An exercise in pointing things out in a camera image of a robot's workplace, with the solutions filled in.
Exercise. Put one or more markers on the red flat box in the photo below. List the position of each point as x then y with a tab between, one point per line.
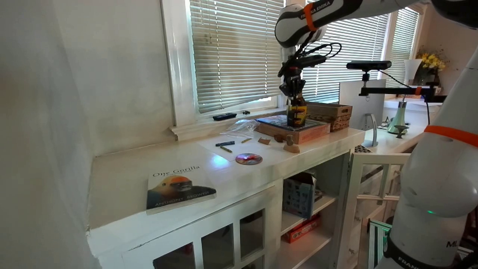
301	231

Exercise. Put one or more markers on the yellow flowers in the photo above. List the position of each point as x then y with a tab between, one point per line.
432	60

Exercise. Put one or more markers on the bird cover book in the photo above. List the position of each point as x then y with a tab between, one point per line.
180	189

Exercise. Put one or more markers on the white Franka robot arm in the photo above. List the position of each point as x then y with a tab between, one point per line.
438	184

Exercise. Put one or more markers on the blue box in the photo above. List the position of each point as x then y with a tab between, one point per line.
299	196

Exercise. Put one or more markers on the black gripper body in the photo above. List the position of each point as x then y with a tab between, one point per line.
292	77

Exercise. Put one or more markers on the green framed panel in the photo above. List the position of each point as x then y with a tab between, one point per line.
378	240

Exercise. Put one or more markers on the white monitor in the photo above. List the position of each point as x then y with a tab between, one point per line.
356	107

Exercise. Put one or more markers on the wide white window blinds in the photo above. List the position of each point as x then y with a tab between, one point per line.
233	54

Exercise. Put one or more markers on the round colourful disc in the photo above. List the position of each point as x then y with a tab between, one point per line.
248	159

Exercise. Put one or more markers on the white side table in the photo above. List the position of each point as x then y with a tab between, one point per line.
383	159

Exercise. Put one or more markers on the woven wooden box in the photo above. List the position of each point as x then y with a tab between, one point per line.
331	117

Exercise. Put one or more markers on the medium white window blinds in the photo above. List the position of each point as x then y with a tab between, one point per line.
359	39

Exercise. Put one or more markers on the black stereo camera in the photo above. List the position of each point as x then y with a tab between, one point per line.
369	65

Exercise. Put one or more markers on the black remote control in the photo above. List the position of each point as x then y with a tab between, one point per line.
224	117

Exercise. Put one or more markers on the yellow green crayon box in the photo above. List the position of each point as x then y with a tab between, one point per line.
304	120

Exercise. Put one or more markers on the dark blue marker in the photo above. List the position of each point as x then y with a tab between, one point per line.
224	144

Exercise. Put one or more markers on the white cabinet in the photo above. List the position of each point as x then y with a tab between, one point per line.
239	196

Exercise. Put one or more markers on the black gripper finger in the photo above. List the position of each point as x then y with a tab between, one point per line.
287	93
299	95

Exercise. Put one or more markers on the dark flower pot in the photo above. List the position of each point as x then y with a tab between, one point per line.
428	75

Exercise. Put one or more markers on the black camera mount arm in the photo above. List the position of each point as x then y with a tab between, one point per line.
393	92

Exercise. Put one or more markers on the small yellow stick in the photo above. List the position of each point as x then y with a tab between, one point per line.
247	141

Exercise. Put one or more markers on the clear plastic bag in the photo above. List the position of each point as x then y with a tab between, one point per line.
241	128

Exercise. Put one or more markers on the black clamp holder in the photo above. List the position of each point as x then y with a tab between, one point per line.
298	111

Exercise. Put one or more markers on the pale green lamp base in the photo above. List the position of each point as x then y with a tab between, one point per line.
398	120

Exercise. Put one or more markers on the small black gadget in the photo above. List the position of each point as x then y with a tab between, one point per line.
245	113

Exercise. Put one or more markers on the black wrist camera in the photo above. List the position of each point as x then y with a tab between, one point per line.
307	60

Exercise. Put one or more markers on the white window frame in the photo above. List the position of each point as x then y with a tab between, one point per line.
174	65

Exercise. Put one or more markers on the yellow green pencil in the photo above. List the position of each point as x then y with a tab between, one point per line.
227	149

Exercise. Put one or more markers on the narrow white window blinds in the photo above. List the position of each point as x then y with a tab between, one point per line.
404	35

